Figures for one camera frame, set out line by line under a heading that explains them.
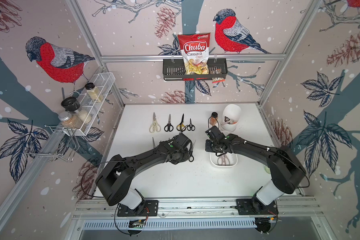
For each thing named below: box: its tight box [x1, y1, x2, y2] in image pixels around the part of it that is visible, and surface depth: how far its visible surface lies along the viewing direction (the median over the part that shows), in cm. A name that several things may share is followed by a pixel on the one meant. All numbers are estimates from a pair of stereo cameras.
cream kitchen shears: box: [149, 112, 162, 133], surface depth 109 cm
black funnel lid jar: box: [61, 96, 92, 125], surface depth 65 cm
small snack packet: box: [209, 68, 226, 84], surface depth 92 cm
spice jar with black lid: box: [84, 82, 104, 103], surface depth 76 cm
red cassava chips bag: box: [177, 32, 211, 75], surface depth 85 cm
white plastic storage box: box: [209, 152, 238, 168], surface depth 91 cm
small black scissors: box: [187, 118, 196, 131], surface depth 109 cm
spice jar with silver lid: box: [58, 111, 83, 129], surface depth 62 cm
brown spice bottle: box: [209, 111, 219, 126], surface depth 106 cm
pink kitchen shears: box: [217, 154, 230, 166], surface depth 92 cm
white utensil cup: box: [221, 104, 242, 132], surface depth 103 cm
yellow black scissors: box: [176, 113, 187, 131], surface depth 109 cm
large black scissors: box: [164, 114, 174, 132], surface depth 109 cm
